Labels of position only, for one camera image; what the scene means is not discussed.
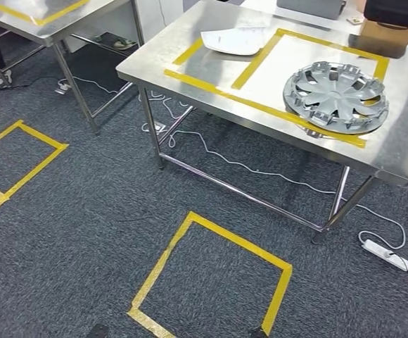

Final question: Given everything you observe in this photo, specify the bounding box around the stainless steel table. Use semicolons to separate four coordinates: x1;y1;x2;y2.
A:
0;0;145;136

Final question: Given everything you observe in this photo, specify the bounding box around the black hard case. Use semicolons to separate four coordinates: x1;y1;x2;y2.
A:
363;0;408;29

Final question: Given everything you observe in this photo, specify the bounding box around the grey green slipper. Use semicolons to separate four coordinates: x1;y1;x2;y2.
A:
112;37;137;51

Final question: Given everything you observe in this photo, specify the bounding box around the yellow floor tape square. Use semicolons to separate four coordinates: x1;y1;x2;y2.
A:
127;211;293;338
0;120;69;212

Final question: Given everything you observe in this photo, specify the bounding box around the brown cardboard box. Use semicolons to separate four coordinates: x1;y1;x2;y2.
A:
359;18;408;48

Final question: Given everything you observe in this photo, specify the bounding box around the white desk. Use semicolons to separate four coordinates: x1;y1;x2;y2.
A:
241;0;408;50

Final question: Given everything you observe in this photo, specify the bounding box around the white curved plastic part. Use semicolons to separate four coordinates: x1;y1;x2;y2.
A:
201;27;271;57

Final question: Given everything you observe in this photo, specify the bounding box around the stainless steel workbench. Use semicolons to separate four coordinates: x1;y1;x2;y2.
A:
116;0;408;244

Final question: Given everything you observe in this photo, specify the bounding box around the silver wheel hubcap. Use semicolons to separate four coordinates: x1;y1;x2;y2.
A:
283;61;390;136

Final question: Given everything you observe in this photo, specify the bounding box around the grey laptop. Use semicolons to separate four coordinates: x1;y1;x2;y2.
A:
276;0;348;21

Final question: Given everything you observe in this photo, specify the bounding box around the white floor cable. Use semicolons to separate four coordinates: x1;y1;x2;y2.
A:
342;198;407;251
139;91;339;194
70;75;120;96

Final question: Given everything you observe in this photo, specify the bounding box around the white partition panel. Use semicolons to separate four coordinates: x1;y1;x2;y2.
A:
135;0;184;45

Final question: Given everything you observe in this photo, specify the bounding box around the yellow tape table marking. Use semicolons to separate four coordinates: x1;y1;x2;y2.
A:
0;0;91;27

